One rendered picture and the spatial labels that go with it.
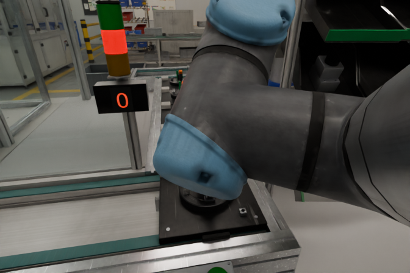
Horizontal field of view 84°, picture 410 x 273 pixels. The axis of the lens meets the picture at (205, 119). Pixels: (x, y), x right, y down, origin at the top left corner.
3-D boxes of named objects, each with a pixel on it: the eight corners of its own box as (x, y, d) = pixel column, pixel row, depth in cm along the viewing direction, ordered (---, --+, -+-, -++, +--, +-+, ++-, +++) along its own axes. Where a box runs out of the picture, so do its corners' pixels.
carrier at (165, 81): (201, 91, 140) (201, 70, 134) (161, 92, 136) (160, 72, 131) (196, 80, 161) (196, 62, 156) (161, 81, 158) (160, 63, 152)
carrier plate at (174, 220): (266, 229, 52) (268, 222, 51) (159, 245, 48) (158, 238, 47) (236, 164, 73) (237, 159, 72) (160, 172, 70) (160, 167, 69)
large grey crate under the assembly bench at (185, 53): (203, 58, 576) (203, 49, 566) (179, 58, 571) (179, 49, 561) (202, 55, 612) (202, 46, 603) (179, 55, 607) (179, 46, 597)
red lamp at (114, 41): (125, 53, 51) (122, 30, 49) (102, 54, 50) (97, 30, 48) (129, 50, 55) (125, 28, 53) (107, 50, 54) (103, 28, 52)
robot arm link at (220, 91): (299, 208, 12) (321, 50, 16) (123, 158, 15) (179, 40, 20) (286, 221, 18) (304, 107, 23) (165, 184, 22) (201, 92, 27)
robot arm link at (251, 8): (193, 14, 17) (224, -51, 20) (187, 89, 27) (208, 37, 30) (295, 47, 17) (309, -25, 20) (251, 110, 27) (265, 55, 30)
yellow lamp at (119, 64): (129, 75, 53) (125, 54, 51) (107, 77, 52) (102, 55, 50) (132, 70, 57) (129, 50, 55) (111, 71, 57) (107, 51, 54)
